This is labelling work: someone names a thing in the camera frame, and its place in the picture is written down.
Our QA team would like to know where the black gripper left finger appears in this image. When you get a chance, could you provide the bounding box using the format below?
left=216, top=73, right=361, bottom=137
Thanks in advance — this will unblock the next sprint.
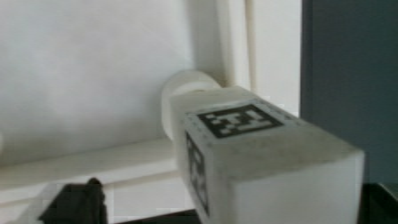
left=38, top=178, right=107, bottom=224

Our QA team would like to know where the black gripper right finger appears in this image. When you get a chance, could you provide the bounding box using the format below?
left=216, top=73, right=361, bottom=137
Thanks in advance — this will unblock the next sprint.
left=358, top=183, right=398, bottom=224

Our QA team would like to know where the white square tabletop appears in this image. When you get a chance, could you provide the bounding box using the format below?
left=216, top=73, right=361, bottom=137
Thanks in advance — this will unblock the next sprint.
left=0, top=0, right=303, bottom=206

